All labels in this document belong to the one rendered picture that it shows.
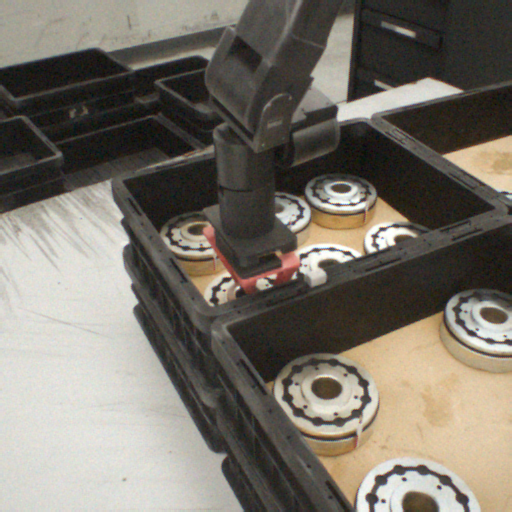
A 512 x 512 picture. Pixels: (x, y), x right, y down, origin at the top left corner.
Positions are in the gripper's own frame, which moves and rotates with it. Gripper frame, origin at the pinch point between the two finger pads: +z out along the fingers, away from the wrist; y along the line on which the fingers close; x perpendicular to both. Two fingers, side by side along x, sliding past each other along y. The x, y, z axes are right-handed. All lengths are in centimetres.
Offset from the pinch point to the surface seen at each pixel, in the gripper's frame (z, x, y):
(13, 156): 34, 17, 124
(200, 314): -5.8, 8.6, -7.2
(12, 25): 45, -7, 303
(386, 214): 4.6, -26.7, 11.3
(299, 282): -5.6, -1.9, -7.4
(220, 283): 0.9, 2.2, 4.1
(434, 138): 1.2, -43.6, 22.0
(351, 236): 4.4, -19.2, 8.9
